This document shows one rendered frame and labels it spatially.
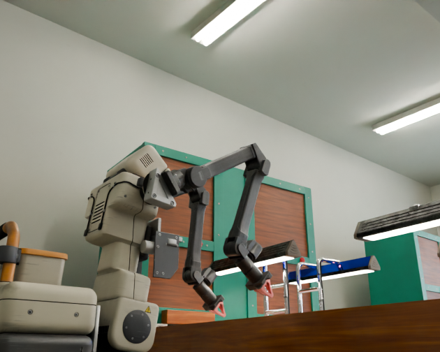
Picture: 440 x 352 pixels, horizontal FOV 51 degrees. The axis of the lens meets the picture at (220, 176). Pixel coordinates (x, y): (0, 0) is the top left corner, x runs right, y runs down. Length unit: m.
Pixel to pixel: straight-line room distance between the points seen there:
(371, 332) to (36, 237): 2.35
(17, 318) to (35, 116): 2.35
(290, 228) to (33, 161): 1.80
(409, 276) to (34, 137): 3.49
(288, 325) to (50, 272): 0.76
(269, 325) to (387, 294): 3.32
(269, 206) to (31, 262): 1.97
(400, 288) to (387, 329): 3.50
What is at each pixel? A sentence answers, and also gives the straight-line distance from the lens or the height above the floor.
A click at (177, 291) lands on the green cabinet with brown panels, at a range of 2.59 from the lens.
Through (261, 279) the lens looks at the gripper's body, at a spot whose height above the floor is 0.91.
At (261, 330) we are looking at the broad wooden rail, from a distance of 1.67.
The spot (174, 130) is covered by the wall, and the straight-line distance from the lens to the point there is 4.02.
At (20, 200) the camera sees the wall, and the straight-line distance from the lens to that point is 3.24.
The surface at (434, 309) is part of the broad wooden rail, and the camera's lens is 1.26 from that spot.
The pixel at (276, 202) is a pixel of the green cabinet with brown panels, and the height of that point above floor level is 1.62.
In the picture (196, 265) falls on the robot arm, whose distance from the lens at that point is 2.12.
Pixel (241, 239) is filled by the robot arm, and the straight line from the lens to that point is 1.77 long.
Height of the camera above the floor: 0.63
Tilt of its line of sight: 21 degrees up
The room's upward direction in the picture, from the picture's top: straight up
